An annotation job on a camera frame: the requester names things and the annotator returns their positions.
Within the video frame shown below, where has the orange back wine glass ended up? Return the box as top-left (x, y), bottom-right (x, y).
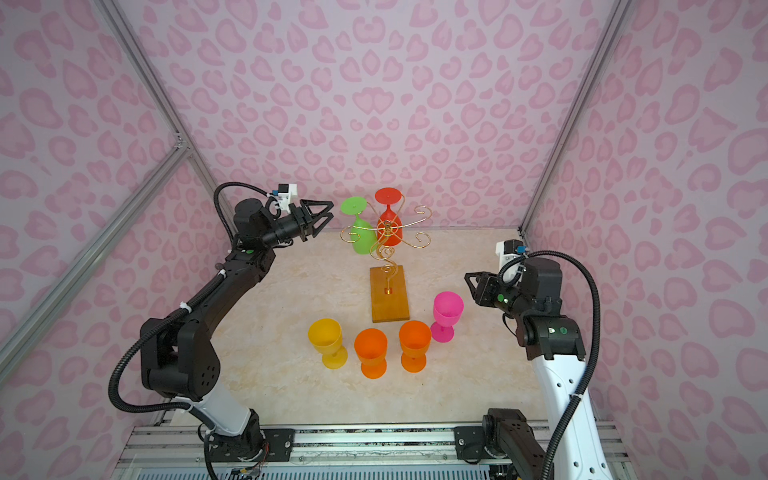
top-left (354, 328), bottom-right (388, 380)

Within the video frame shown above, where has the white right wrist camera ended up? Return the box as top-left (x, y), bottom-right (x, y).
top-left (495, 239), bottom-right (527, 283)

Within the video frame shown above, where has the aluminium frame left strut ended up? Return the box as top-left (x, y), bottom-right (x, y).
top-left (1, 143), bottom-right (189, 384)

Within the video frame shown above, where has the aluminium frame post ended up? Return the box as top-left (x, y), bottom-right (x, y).
top-left (518, 0), bottom-right (637, 240)
top-left (92, 0), bottom-right (246, 238)

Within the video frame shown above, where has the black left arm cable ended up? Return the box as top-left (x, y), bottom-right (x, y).
top-left (107, 181), bottom-right (277, 415)

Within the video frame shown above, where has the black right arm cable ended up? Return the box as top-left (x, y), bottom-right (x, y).
top-left (497, 250), bottom-right (602, 480)

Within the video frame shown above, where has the pink wine glass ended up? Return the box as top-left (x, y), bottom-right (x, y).
top-left (430, 291), bottom-right (464, 343)

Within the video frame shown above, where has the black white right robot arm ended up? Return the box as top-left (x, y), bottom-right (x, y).
top-left (464, 250), bottom-right (612, 479)

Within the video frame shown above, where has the green wine glass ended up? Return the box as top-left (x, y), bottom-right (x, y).
top-left (340, 196), bottom-right (377, 255)

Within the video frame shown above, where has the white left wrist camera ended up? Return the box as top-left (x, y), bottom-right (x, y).
top-left (270, 183), bottom-right (298, 212)

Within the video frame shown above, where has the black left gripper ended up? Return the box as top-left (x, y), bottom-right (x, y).
top-left (261, 202), bottom-right (332, 251)

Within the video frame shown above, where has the aluminium frame left post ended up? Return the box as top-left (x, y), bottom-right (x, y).
top-left (92, 0), bottom-right (246, 238)

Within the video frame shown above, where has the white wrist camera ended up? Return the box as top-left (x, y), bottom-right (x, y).
top-left (495, 239), bottom-right (527, 283)
top-left (270, 183), bottom-right (298, 212)

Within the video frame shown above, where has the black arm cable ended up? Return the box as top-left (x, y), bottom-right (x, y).
top-left (497, 250), bottom-right (602, 480)
top-left (107, 181), bottom-right (277, 415)

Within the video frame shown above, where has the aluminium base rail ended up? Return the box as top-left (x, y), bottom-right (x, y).
top-left (110, 419), bottom-right (638, 480)

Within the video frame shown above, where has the orange wine glass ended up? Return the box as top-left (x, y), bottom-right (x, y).
top-left (354, 328), bottom-right (388, 380)
top-left (399, 320), bottom-right (432, 373)

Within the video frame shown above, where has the gold wire wine glass rack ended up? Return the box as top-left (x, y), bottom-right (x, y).
top-left (362, 190), bottom-right (432, 323)

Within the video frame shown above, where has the yellow wine glass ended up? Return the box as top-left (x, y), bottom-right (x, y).
top-left (308, 318), bottom-right (348, 370)

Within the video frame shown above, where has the orange front wine glass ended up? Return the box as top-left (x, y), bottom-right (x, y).
top-left (399, 320), bottom-right (432, 373)

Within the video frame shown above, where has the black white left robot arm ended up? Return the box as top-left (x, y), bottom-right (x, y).
top-left (139, 199), bottom-right (333, 460)

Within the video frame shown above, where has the aluminium frame right post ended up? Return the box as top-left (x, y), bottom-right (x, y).
top-left (518, 0), bottom-right (637, 240)

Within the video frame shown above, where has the red wine glass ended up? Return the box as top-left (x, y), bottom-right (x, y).
top-left (375, 187), bottom-right (403, 247)

